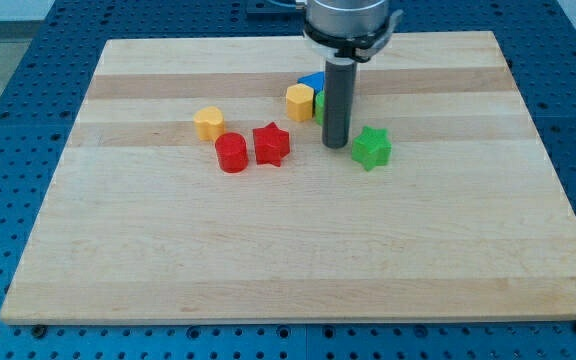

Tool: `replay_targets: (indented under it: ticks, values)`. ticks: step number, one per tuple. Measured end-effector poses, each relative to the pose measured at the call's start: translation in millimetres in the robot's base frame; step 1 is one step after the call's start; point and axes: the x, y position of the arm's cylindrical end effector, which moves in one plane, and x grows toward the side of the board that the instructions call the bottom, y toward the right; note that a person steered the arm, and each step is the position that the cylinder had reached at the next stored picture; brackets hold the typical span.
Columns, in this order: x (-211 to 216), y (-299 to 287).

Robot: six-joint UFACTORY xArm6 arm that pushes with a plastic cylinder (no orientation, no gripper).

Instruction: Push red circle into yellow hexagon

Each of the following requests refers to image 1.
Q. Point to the wooden board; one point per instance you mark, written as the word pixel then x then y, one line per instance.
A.
pixel 139 225

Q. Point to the yellow heart block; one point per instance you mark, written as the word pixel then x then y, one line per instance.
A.
pixel 209 123

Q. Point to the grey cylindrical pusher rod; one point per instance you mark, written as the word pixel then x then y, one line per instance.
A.
pixel 339 87

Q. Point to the red star block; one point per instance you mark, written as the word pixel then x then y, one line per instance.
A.
pixel 271 144

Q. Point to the yellow hexagon block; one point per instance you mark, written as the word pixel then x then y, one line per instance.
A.
pixel 299 102

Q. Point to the red cylinder block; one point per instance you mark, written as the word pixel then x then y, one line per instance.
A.
pixel 232 155

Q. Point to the green star block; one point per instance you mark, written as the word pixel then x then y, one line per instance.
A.
pixel 372 148

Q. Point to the blue block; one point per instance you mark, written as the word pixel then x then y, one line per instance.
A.
pixel 315 81

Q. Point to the green cylinder block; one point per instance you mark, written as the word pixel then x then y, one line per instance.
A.
pixel 319 107

